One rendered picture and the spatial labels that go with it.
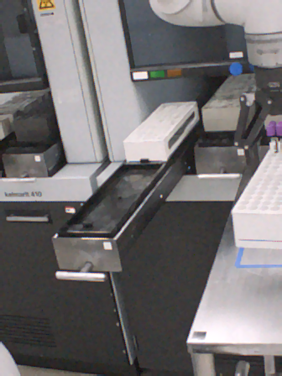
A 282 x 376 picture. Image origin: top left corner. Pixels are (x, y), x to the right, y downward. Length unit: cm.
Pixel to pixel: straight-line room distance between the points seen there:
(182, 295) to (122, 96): 56
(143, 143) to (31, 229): 53
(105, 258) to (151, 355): 78
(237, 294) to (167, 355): 100
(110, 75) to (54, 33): 18
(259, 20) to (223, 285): 42
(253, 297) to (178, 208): 74
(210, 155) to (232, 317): 72
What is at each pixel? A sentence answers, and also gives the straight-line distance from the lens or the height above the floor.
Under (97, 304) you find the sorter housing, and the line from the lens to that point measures 188.
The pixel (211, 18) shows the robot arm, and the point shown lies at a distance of 111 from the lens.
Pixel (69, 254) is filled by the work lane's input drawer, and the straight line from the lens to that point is 123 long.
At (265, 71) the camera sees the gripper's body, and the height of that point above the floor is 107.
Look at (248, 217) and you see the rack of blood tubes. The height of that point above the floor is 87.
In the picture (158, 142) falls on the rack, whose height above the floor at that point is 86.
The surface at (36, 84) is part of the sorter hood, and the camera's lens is 173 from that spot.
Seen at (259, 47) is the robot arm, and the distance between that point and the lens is 105.
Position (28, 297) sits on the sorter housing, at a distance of 200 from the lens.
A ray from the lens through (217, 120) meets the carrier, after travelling 158.
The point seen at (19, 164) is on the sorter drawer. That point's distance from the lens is 177.
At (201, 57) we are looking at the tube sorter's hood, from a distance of 155.
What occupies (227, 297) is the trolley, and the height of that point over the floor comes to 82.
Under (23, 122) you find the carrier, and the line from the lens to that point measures 180.
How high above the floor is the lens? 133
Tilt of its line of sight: 22 degrees down
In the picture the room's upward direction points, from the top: 10 degrees counter-clockwise
